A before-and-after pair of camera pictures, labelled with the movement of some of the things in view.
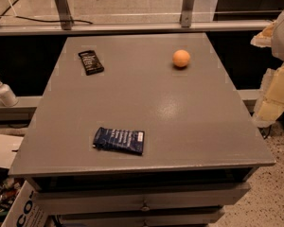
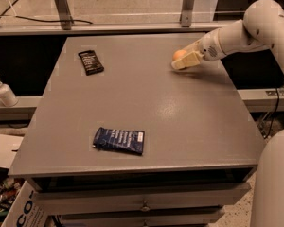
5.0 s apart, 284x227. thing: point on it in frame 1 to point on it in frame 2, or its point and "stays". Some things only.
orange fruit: [181, 58] stays
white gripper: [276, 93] to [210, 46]
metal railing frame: [186, 23] stays
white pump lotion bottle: [4, 92] stays
